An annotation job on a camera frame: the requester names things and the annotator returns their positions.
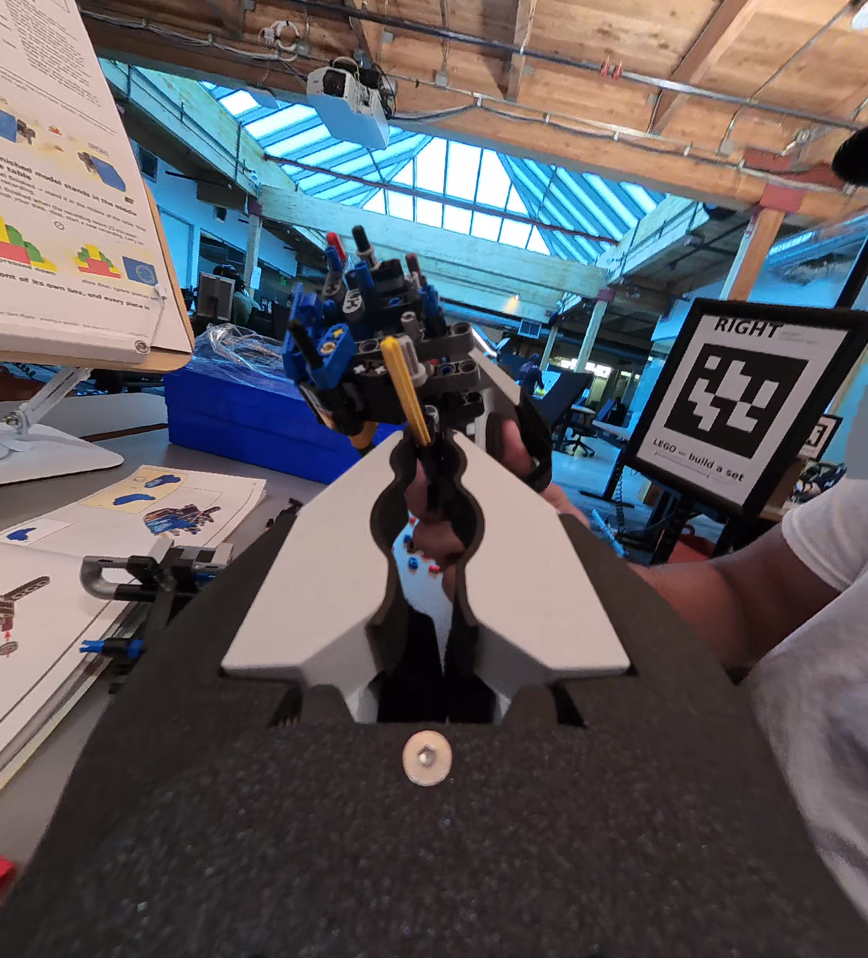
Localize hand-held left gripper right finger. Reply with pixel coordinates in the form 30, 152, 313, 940
443, 433, 633, 723

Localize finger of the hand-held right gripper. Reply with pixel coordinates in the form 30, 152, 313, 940
452, 352, 532, 461

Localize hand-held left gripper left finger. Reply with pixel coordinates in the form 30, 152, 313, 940
220, 430, 444, 723

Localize yellow lego axle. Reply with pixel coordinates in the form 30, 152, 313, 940
380, 335, 435, 449

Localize black blue lego truck model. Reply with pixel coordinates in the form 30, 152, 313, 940
282, 225, 480, 450

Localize person's right forearm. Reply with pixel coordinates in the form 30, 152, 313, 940
579, 516, 843, 682

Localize grey black lego subassembly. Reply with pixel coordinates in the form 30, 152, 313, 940
78, 535, 236, 675

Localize open lego instruction manual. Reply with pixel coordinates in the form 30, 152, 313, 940
0, 464, 268, 832

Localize person's right hand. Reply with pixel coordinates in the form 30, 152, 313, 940
404, 419, 592, 585

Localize black office chair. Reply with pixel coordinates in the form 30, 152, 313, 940
554, 370, 607, 459

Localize blue plastic bin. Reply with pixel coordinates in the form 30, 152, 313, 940
164, 365, 405, 487

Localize black-framed marker sign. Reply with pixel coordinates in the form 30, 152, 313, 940
621, 298, 868, 519

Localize glass skylight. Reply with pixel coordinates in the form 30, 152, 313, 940
202, 82, 667, 263

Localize clear plastic bags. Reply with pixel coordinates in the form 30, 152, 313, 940
193, 322, 296, 375

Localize small marker sign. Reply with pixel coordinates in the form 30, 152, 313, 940
801, 414, 844, 461

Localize white document stand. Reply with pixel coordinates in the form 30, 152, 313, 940
0, 183, 197, 487

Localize white ceiling projector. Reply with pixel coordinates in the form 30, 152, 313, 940
305, 58, 393, 151

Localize printed instruction sheet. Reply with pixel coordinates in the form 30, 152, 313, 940
0, 0, 195, 368

